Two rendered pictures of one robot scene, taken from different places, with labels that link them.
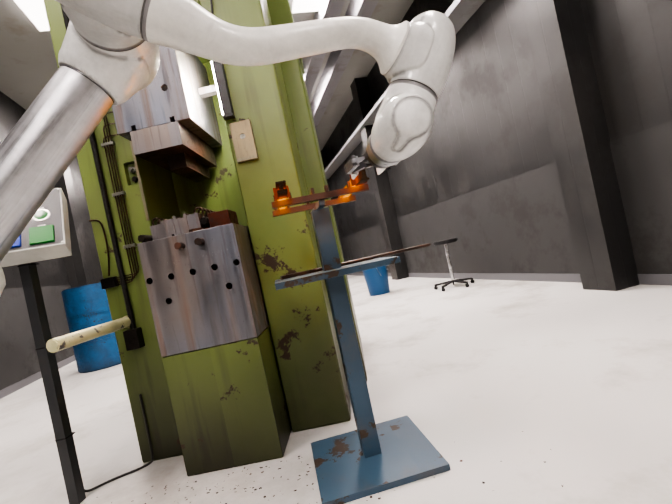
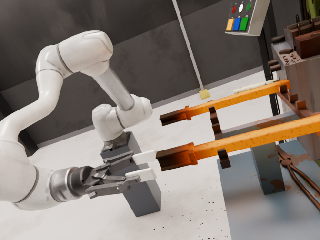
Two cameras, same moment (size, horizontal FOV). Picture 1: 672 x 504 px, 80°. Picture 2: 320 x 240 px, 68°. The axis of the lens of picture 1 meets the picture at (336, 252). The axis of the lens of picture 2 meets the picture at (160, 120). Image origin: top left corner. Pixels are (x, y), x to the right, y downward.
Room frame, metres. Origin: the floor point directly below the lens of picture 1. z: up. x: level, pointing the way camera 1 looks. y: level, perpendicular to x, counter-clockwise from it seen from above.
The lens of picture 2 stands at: (1.38, -0.57, 1.24)
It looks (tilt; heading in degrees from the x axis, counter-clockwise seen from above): 22 degrees down; 114
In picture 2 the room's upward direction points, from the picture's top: 23 degrees counter-clockwise
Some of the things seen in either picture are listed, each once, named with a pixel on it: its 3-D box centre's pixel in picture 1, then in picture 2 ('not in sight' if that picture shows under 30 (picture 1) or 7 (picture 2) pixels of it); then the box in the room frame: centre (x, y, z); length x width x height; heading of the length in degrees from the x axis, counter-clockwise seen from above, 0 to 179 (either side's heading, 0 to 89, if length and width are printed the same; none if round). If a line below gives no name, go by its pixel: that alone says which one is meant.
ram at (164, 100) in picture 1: (175, 95); not in sight; (1.79, 0.56, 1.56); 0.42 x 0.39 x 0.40; 178
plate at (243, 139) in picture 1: (243, 141); not in sight; (1.70, 0.29, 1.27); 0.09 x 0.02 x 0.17; 88
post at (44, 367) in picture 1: (48, 363); (269, 83); (1.51, 1.16, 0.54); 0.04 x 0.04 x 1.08; 88
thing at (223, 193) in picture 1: (210, 154); not in sight; (2.11, 0.54, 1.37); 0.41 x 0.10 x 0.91; 88
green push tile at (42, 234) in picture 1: (42, 235); (245, 24); (1.43, 1.02, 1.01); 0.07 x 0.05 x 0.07; 113
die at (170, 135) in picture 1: (178, 151); not in sight; (1.79, 0.60, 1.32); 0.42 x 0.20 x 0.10; 178
